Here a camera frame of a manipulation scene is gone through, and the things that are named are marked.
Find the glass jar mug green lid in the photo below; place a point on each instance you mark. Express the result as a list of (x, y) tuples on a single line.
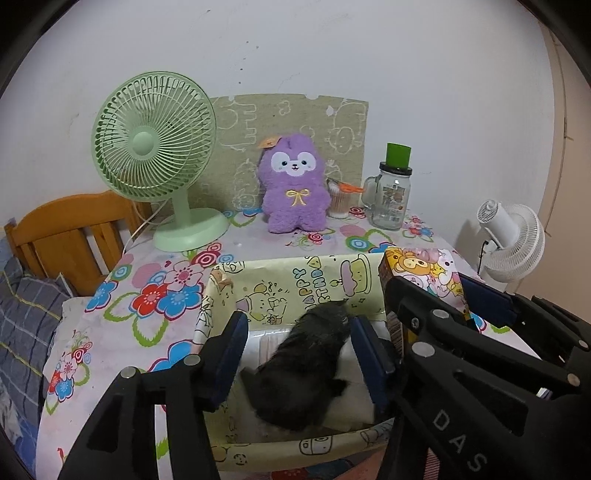
[(388, 203)]

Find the purple plush toy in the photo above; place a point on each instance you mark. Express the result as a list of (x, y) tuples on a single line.
[(295, 203)]

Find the green desk fan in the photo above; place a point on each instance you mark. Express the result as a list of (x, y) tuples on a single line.
[(143, 143)]

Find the yellow cartoon printed storage box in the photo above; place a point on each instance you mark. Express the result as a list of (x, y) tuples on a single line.
[(286, 277)]

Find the grey plaid pillow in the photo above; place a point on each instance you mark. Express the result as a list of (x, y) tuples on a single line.
[(23, 318)]

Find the blue printed bedsheet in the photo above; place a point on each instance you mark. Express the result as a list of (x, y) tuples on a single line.
[(16, 438)]

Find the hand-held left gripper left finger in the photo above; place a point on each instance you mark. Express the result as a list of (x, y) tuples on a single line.
[(233, 350)]

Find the orange scissors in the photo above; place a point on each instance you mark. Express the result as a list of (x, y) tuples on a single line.
[(351, 188)]

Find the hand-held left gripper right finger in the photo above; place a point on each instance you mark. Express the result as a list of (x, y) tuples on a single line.
[(369, 364)]

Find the cartoon bear printed pack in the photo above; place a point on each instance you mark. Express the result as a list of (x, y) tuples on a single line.
[(415, 265)]

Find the white clip fan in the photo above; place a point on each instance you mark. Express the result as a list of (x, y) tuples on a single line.
[(521, 249)]

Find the cup with orange item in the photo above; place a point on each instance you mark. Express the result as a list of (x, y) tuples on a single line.
[(338, 205)]

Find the black plush toy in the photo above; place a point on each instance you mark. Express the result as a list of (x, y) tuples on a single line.
[(300, 369)]

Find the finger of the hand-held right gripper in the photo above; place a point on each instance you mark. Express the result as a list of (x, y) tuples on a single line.
[(429, 332), (485, 300)]

